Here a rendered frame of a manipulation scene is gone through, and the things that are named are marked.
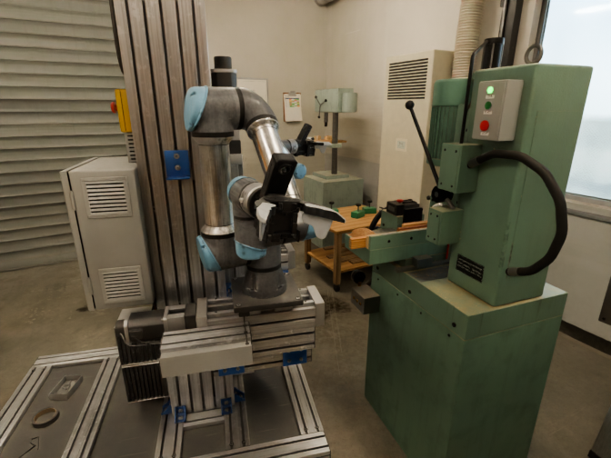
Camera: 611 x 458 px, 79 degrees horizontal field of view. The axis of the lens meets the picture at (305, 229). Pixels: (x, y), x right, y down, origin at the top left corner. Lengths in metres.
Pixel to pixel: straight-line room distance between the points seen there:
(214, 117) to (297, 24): 3.63
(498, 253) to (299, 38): 3.74
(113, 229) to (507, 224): 1.21
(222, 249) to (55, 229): 3.15
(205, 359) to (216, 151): 0.61
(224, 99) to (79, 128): 3.02
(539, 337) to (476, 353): 0.28
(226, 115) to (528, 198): 0.90
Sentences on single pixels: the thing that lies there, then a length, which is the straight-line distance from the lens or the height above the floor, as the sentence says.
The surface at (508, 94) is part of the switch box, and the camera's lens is 1.18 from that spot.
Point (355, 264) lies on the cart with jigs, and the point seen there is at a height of 0.18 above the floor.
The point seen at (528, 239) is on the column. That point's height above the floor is 1.02.
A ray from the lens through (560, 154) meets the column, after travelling 1.33.
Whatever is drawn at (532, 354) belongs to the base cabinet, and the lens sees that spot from 1.60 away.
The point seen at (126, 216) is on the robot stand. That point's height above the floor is 1.08.
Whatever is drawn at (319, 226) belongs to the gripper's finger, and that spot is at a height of 1.20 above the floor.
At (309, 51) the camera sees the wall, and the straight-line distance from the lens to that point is 4.65.
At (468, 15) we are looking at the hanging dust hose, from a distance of 3.05.
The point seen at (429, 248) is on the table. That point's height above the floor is 0.87.
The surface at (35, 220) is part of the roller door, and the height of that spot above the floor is 0.43.
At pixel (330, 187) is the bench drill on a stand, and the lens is 3.70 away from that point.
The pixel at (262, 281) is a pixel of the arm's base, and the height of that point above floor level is 0.88.
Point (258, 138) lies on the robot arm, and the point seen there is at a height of 1.33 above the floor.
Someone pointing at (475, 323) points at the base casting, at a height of 0.77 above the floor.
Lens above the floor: 1.41
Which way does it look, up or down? 18 degrees down
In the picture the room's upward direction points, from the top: straight up
